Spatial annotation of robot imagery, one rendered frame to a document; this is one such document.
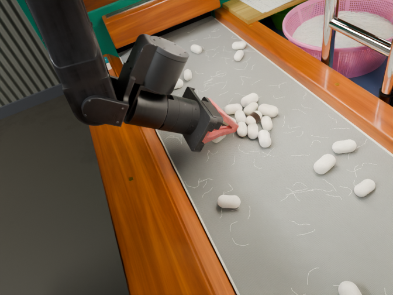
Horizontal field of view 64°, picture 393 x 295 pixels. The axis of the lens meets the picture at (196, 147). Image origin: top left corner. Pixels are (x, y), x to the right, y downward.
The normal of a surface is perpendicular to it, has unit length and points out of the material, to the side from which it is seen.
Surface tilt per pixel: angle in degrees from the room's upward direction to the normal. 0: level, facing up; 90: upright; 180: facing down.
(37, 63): 90
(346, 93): 0
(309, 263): 0
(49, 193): 0
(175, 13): 90
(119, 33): 90
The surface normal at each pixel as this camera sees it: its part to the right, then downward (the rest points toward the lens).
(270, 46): -0.22, -0.68
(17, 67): 0.34, 0.62
